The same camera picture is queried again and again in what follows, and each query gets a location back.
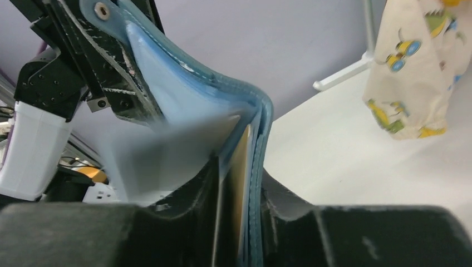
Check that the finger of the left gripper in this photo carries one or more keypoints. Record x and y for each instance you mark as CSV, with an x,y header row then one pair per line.
x,y
97,40

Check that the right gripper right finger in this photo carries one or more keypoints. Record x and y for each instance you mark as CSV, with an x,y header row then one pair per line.
x,y
297,233

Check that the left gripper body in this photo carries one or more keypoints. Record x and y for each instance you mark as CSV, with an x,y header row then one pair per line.
x,y
52,82

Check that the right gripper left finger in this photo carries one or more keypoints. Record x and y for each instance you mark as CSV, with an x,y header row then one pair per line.
x,y
176,231

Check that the blue card holder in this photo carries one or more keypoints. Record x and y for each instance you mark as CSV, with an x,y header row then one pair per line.
x,y
187,90

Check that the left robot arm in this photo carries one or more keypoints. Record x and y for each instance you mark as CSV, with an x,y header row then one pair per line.
x,y
38,138

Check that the cream patterned cloth bag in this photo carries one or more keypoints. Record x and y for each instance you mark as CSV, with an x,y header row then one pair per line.
x,y
423,48

